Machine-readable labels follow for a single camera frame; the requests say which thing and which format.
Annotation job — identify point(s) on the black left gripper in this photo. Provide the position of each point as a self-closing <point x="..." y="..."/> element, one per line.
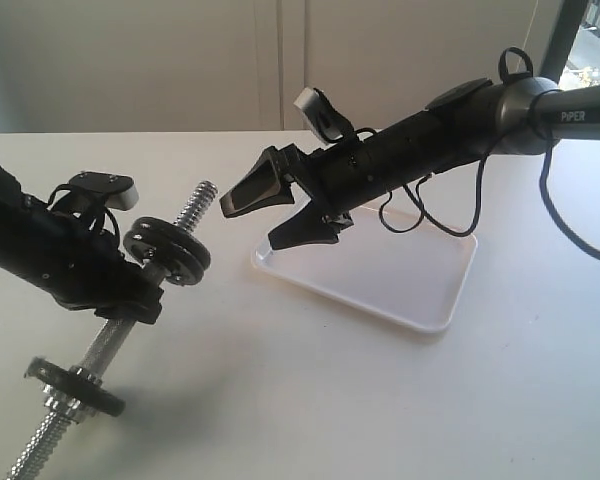
<point x="80" y="270"/>

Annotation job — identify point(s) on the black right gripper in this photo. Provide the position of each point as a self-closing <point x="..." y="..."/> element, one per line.
<point x="336" y="180"/>

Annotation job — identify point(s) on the black weight plate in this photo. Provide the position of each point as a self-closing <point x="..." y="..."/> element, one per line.
<point x="161" y="226"/>

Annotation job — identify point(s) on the chrome dumbbell bar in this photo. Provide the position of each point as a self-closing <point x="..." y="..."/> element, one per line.
<point x="101" y="352"/>

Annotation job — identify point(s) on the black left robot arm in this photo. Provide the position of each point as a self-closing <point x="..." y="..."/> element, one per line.
<point x="71" y="201"/>

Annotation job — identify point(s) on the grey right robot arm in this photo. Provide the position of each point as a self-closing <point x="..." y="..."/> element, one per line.
<point x="461" y="126"/>

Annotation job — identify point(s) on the black plate far end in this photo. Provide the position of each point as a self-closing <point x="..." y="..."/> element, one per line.
<point x="185" y="262"/>

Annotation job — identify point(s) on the black plate end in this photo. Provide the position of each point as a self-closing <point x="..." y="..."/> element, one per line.
<point x="77" y="382"/>
<point x="185" y="262"/>

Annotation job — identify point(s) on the black plate near end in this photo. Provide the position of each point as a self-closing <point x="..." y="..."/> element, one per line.
<point x="77" y="382"/>

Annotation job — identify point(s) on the chrome collar nut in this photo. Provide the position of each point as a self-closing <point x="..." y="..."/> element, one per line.
<point x="66" y="405"/>

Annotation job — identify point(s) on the white plastic tray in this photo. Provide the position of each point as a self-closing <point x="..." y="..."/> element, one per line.
<point x="413" y="279"/>

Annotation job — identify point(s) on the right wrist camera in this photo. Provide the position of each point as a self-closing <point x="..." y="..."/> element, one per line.
<point x="327" y="124"/>

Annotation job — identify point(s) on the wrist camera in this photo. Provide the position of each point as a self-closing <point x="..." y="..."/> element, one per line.
<point x="327" y="124"/>
<point x="118" y="191"/>

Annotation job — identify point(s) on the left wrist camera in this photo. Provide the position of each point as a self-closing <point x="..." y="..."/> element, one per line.
<point x="118" y="191"/>

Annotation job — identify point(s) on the dark window frame post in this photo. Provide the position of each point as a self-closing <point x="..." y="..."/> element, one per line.
<point x="562" y="37"/>

